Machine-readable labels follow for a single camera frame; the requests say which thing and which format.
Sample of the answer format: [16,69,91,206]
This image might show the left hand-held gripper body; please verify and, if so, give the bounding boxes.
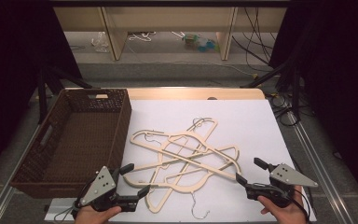
[70,165,140,217]

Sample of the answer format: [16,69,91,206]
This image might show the white table mat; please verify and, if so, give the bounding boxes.
[44,99,317,223]

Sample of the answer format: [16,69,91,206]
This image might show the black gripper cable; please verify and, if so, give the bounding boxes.
[290,188,313,224]

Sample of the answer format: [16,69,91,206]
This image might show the person's left hand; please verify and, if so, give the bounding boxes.
[74,204,123,224]

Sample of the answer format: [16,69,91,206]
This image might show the black curtain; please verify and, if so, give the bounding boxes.
[0,0,84,185]
[268,0,358,213]

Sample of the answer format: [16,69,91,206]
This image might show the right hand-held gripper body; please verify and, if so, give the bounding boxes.
[244,162,320,209]

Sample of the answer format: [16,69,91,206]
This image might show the black tripod stand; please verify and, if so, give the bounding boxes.
[240,59,303,123]
[36,65,93,125]

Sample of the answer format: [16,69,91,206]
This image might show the beige wooden shelf unit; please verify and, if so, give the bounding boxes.
[53,7,288,62]

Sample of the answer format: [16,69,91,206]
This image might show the white cord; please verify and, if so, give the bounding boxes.
[127,31,158,43]

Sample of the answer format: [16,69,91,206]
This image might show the bundle of black cables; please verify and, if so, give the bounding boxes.
[231,7,278,73]

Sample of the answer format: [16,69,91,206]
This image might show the black floor cables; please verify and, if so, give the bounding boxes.
[266,92,317,128]

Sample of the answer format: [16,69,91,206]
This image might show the cream hangers group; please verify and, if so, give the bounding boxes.
[122,144,242,220]

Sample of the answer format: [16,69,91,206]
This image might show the clear plastic bag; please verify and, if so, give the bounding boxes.
[90,31,111,53]

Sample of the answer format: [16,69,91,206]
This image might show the colourful toy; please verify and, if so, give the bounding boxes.
[181,33,220,53]

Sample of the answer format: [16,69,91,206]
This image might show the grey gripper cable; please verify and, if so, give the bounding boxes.
[53,203,87,222]

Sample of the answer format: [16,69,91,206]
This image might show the person's right hand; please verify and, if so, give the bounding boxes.
[256,186,310,224]

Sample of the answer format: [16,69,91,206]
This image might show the metal floor rail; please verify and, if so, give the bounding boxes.
[0,124,42,224]
[286,111,356,224]

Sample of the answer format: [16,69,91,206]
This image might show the brown wicker basket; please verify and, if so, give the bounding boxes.
[9,88,133,200]

